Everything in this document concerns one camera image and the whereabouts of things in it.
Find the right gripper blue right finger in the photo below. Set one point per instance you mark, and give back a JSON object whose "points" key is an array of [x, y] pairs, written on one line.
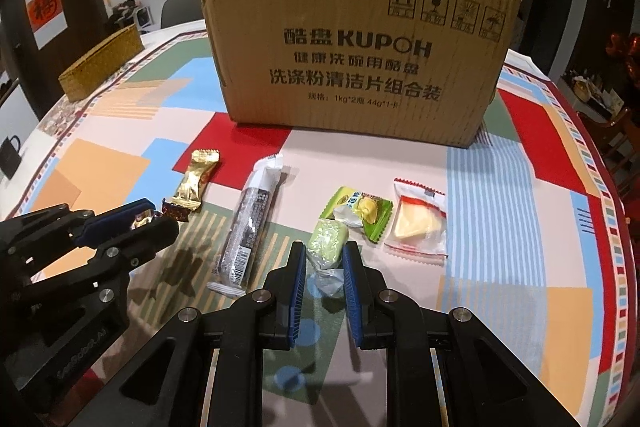
{"points": [[358, 294]]}

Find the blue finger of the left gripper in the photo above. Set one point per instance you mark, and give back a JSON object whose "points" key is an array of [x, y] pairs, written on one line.
{"points": [[135, 247], [96, 230]]}

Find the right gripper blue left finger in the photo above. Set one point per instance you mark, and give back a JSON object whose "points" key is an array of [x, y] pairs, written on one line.
{"points": [[290, 296]]}

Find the pale green candy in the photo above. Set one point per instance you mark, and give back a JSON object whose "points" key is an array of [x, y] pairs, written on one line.
{"points": [[324, 248]]}

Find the grey white snack bar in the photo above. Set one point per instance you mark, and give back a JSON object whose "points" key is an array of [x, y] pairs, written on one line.
{"points": [[231, 270]]}

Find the small gold candy packet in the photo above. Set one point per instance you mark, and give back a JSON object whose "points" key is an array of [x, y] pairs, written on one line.
{"points": [[187, 198]]}

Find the green yellow candy packet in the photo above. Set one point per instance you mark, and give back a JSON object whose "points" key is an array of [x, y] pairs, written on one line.
{"points": [[357, 210]]}

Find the clear red-edged cake packet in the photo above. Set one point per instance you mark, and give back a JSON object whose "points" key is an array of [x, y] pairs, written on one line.
{"points": [[419, 230]]}

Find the colourful patterned tablecloth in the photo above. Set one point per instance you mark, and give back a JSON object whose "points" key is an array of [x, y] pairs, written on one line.
{"points": [[523, 227]]}

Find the white shoe rack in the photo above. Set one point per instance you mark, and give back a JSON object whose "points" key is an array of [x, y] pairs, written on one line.
{"points": [[130, 13]]}

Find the red and white door poster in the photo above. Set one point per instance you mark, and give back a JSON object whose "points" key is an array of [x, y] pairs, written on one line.
{"points": [[46, 20]]}

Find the grey chair left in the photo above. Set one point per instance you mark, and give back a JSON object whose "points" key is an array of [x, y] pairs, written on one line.
{"points": [[176, 12]]}

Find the brown cardboard box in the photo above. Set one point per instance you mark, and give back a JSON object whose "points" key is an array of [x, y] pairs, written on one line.
{"points": [[419, 70]]}

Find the white low cabinet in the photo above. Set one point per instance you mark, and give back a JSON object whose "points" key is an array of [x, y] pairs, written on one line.
{"points": [[585, 97]]}

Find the red wooden chair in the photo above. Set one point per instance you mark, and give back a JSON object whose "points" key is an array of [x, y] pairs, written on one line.
{"points": [[617, 141]]}

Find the red heart balloons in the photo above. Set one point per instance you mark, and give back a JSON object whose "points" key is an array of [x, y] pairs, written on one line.
{"points": [[627, 49]]}

